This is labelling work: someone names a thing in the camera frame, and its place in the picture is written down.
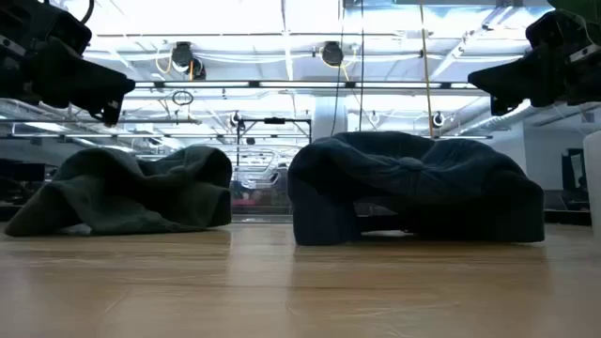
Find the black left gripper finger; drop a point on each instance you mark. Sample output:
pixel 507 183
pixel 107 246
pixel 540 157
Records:
pixel 112 115
pixel 80 80

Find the dark green fabric hat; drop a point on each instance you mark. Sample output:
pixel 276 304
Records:
pixel 117 192

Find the blue denim hat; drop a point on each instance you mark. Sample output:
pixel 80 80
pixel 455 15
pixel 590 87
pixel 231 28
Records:
pixel 399 178

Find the green snake plant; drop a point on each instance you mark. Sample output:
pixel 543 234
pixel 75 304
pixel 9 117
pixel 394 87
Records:
pixel 577 4

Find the black monitor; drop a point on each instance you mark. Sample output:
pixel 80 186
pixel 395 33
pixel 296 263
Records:
pixel 574 169

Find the white round plant pot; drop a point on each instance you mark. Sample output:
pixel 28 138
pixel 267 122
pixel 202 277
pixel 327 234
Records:
pixel 593 188

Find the long ceiling light bar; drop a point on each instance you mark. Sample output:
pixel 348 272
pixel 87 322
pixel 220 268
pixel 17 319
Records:
pixel 300 84

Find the black metal table frame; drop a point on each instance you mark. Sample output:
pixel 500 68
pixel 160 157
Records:
pixel 568 217

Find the black background rig frame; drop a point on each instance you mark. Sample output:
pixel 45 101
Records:
pixel 274 120

